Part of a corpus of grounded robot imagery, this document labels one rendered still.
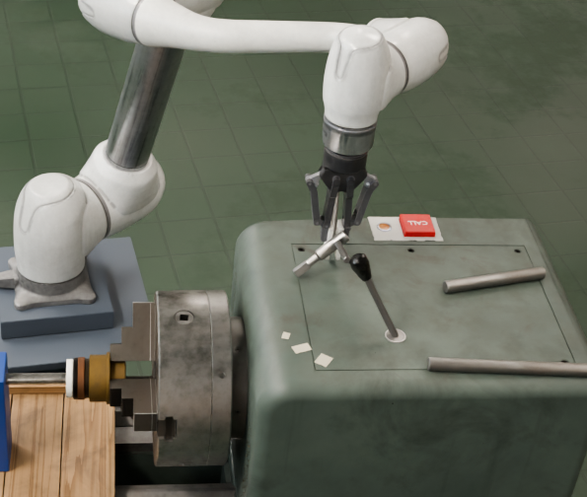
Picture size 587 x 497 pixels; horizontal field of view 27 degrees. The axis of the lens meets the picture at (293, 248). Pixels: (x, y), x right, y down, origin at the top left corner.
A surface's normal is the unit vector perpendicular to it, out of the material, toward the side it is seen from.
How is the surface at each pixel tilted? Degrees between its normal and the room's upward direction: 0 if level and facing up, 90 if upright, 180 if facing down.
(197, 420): 74
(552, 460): 90
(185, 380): 48
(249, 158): 0
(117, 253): 0
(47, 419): 0
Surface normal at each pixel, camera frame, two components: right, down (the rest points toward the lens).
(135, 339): 0.14, -0.04
